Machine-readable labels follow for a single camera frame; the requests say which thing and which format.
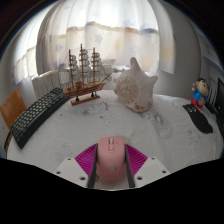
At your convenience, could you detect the black keyboard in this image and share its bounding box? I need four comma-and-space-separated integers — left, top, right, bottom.
10, 87, 69, 150

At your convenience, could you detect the white star-print curtain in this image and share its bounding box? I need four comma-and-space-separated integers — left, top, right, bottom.
13, 0, 176, 84

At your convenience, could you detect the wooden model sailing ship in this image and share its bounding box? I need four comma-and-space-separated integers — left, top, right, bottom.
58, 43, 113, 107

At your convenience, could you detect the wooden chair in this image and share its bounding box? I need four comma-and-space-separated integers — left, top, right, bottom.
0, 87, 28, 131

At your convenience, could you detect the black monitor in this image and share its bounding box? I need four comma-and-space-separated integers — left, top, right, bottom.
213, 77, 224, 134

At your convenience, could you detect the black cat-shaped mouse pad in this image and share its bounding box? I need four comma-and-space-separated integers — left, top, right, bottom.
182, 103, 214, 135

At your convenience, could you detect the white printed tablecloth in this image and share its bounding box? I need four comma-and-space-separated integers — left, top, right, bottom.
6, 89, 224, 191

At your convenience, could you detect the pink computer mouse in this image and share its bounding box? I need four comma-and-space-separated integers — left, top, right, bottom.
96, 135, 128, 182

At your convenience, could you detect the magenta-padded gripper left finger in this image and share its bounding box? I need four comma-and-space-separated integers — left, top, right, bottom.
53, 143, 99, 188

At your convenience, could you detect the cartoon boy figurine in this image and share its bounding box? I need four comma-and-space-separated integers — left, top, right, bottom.
190, 77, 211, 110

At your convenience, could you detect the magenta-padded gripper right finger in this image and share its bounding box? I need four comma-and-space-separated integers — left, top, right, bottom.
124, 143, 172, 188

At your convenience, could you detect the large white conch shell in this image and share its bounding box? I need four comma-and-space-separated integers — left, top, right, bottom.
113, 56, 159, 113

